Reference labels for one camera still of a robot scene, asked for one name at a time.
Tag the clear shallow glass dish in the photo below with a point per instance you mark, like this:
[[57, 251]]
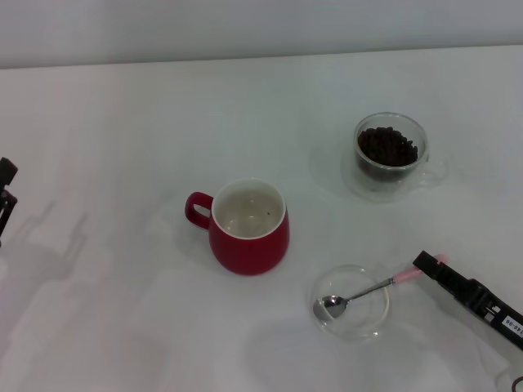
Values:
[[363, 322]]

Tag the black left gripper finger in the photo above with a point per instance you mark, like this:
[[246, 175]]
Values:
[[7, 171]]

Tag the dark coffee bean pile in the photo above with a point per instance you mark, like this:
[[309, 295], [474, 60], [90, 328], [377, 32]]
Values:
[[388, 147]]

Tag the clear double-wall glass cup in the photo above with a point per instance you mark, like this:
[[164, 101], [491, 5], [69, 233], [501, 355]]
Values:
[[367, 183]]

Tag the red ceramic mug white inside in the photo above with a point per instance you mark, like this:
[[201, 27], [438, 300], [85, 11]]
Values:
[[249, 249]]

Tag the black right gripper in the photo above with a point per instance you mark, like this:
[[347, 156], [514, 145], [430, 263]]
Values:
[[498, 314]]

